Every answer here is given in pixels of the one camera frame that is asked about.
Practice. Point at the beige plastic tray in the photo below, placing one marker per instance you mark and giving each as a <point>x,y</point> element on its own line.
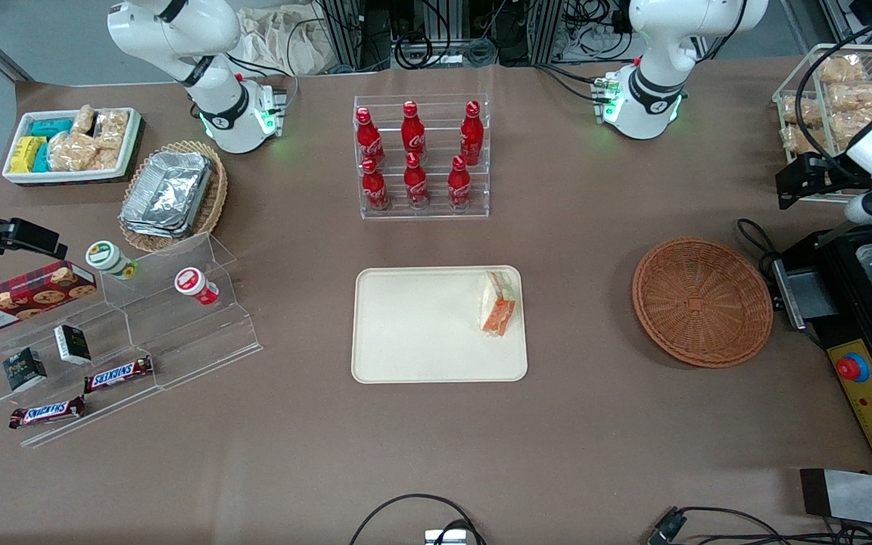
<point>421,325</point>

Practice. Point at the brown round wicker basket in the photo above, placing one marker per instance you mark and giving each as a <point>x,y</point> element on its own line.
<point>701,303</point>

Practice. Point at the red emergency stop button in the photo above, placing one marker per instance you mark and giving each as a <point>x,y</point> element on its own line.
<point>852,368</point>

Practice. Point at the silver connector block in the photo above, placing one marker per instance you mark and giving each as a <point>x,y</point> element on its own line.
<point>445,537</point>

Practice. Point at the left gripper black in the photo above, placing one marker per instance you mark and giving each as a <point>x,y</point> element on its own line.
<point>828,175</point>

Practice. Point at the clear acrylic bottle rack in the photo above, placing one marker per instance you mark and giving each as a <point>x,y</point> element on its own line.
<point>436,213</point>

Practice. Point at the red cola bottle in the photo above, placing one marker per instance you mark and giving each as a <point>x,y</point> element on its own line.
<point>375,189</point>
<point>415,185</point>
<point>369,136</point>
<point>413,132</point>
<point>459,188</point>
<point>471,136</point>

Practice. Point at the teal snack packet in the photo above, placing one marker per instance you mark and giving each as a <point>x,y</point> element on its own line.
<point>51,126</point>
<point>42,157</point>

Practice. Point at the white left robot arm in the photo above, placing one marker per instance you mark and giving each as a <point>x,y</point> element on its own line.
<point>663,76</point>

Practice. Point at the white rectangular snack bin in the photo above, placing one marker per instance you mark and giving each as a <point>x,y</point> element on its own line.
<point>65,176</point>

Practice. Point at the grey metal plate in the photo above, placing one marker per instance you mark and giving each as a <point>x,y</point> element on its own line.
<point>860,496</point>

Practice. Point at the red lid yogurt cup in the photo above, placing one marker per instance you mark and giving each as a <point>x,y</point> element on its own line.
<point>194,284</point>

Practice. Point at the yellow snack packet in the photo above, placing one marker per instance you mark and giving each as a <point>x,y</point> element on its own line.
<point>26,154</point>

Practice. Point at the clear acrylic step riser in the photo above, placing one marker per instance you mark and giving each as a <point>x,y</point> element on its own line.
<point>103,416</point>
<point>194,341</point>

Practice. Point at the clear bag of pastries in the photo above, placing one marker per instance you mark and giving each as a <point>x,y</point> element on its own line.
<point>788,140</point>
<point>856,97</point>
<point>845,125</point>
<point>807,112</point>
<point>841,70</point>

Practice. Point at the light oval wicker basket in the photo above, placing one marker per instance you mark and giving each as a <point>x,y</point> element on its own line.
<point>216,197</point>

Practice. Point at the black box with gold print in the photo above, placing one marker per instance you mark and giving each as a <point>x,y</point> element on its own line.
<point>25,369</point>

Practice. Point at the stacked aluminium foil containers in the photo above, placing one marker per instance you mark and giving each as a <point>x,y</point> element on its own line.
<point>167,193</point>

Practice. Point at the black sealing machine yellow panel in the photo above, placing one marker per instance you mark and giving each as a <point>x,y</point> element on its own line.
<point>845,325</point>

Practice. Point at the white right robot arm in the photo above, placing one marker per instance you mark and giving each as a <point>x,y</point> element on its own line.
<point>179,30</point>

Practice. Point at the clear bag of crackers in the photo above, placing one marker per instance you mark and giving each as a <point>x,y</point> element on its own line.
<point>112,129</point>
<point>73,151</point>
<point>84,119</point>
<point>108,159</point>

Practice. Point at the triangle sandwich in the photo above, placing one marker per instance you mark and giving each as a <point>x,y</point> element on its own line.
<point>498,306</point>

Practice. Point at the green lid yogurt cup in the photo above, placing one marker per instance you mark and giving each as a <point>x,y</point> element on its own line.
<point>109,259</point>

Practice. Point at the aluminium frame post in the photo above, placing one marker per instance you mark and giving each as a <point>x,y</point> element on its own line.
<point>345,30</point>

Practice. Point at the black box with white side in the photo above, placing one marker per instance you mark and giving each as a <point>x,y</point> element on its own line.
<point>73,344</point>

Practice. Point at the brown Snickers bar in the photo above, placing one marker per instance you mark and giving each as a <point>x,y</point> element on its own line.
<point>46,412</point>
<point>118,374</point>

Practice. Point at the red tartan cookie box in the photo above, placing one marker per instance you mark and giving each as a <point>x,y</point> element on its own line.
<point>27,297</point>

